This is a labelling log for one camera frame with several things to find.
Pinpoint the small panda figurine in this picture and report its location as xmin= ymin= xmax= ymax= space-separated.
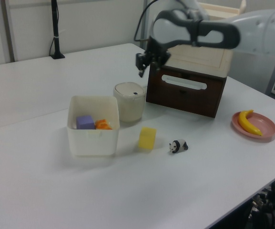
xmin=168 ymin=139 xmax=189 ymax=154

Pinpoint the grey metal frame post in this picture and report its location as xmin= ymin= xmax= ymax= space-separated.
xmin=0 ymin=0 xmax=17 ymax=63

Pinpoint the black pole stand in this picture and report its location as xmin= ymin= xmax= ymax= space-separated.
xmin=49 ymin=0 xmax=66 ymax=60

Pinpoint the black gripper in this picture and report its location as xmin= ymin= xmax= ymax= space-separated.
xmin=135 ymin=35 xmax=172 ymax=78

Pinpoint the yellow foam block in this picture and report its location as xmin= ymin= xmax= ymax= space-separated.
xmin=138 ymin=126 xmax=157 ymax=151

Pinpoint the dark wooden drawer box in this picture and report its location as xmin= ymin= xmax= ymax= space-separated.
xmin=145 ymin=64 xmax=227 ymax=119

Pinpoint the orange toy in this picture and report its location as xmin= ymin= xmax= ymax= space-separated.
xmin=94 ymin=119 xmax=113 ymax=131

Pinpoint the pink round plate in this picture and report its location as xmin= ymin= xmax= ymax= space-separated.
xmin=231 ymin=111 xmax=275 ymax=143

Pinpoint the white drawer handle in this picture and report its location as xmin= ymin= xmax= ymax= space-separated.
xmin=162 ymin=74 xmax=208 ymax=91

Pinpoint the yellow toy banana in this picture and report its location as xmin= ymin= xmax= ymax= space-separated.
xmin=237 ymin=109 xmax=263 ymax=136

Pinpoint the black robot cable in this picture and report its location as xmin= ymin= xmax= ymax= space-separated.
xmin=133 ymin=0 xmax=157 ymax=43

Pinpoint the white plastic storage bin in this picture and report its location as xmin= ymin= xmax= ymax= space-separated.
xmin=67 ymin=95 xmax=121 ymax=158

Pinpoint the small cream trash can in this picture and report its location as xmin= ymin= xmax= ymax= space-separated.
xmin=113 ymin=82 xmax=146 ymax=123

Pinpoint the purple foam block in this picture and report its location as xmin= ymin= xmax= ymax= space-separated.
xmin=76 ymin=115 xmax=95 ymax=130

